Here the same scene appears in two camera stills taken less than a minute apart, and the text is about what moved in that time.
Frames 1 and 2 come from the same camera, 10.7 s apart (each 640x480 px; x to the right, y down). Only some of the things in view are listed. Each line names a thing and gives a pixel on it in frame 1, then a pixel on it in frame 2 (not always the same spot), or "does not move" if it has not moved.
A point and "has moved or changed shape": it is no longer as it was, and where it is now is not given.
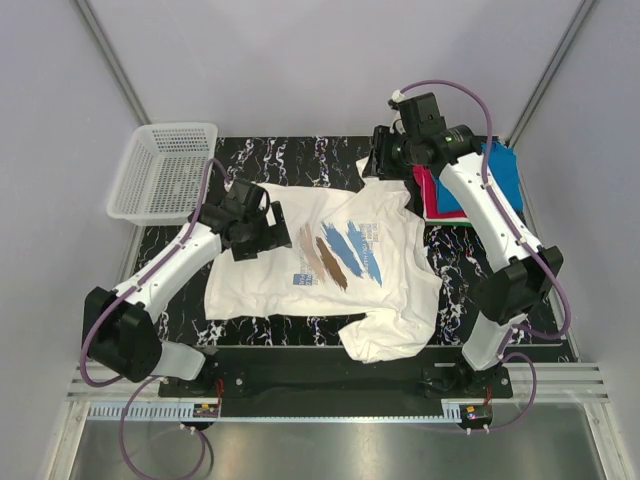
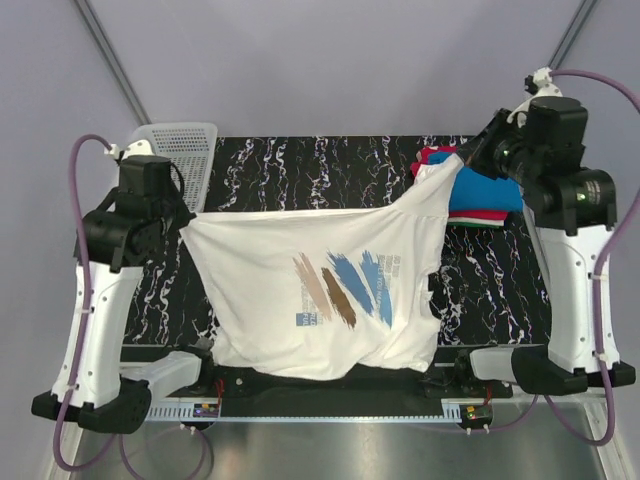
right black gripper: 377,153 -> 486,142
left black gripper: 267,236 -> 175,218
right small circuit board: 476,412 does not move
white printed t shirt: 356,254 has moved or changed shape
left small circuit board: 204,410 does not move
